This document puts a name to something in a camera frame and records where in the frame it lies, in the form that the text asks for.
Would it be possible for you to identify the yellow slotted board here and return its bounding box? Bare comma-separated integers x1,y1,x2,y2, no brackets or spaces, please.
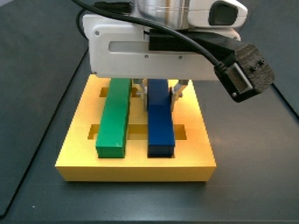
55,75,216,182

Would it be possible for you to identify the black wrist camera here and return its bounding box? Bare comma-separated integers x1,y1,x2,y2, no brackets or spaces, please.
148,30,276,103

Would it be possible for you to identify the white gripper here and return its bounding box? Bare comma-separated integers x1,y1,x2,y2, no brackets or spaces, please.
80,13,243,113

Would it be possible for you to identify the black camera cable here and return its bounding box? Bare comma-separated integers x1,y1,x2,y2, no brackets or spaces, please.
69,0,239,74

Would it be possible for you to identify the blue long block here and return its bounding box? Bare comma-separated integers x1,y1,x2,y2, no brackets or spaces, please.
147,80,175,158

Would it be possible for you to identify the green long block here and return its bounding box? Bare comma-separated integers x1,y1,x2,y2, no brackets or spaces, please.
96,79,131,158

